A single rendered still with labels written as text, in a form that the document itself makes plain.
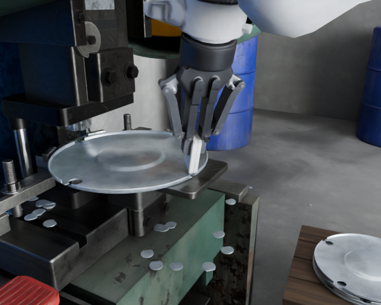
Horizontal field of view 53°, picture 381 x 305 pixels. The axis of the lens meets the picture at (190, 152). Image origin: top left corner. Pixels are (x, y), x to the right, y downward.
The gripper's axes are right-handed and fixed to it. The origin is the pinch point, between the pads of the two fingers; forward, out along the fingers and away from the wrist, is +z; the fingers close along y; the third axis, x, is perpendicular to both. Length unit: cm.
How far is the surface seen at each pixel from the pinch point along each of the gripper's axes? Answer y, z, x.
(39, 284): -24.0, 0.0, -19.2
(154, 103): 48, 126, 209
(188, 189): -2.4, 2.1, -6.3
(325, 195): 119, 112, 76
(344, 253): 52, 47, 2
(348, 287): 44, 43, -9
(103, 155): -13.5, 6.8, 9.8
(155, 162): -5.0, 5.1, 4.2
